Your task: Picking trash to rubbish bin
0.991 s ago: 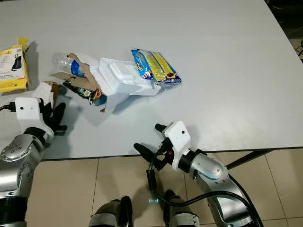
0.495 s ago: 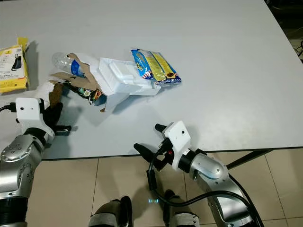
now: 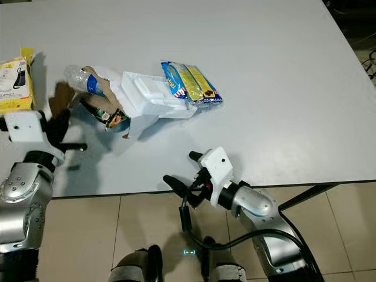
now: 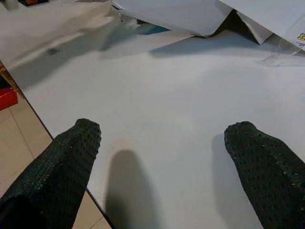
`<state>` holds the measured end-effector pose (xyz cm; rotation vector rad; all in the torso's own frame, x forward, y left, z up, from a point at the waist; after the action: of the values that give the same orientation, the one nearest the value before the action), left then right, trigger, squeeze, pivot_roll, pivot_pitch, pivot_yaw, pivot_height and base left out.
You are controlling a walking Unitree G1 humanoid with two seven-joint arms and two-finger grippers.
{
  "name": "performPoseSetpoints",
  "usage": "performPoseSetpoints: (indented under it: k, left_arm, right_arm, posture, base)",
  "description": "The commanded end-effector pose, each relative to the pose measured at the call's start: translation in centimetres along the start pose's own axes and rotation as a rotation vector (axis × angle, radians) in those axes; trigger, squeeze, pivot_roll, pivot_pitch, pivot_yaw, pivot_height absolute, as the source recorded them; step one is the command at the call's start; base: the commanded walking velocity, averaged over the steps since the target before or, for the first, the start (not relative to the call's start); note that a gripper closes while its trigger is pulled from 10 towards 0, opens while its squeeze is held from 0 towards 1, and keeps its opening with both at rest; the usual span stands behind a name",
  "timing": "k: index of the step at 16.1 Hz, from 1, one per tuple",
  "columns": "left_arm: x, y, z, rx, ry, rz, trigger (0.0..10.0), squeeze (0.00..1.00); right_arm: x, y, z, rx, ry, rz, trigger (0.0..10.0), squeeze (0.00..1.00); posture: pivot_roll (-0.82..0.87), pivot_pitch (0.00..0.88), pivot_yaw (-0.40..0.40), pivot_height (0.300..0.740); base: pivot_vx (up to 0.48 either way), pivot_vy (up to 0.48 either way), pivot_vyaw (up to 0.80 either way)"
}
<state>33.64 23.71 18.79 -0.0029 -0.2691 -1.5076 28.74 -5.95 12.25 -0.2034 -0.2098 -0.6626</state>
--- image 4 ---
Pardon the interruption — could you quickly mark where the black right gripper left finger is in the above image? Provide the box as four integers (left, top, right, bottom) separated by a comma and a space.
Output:
0, 118, 102, 229

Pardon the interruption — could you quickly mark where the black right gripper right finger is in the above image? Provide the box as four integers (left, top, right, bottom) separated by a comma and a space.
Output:
224, 121, 305, 229

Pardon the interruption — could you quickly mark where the red box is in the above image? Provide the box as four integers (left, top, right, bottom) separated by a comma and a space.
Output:
0, 87, 19, 111

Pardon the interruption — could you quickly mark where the cream paper sheet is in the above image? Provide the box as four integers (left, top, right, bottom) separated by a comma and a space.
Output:
0, 0, 121, 79

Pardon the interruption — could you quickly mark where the white printed paper bag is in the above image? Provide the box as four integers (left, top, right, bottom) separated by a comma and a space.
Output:
215, 0, 305, 52

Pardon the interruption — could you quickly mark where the teal flat item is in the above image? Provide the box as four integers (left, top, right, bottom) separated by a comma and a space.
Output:
137, 23, 172, 34

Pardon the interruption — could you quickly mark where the white cardboard sheet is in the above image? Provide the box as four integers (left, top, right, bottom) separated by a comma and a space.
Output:
111, 0, 234, 38

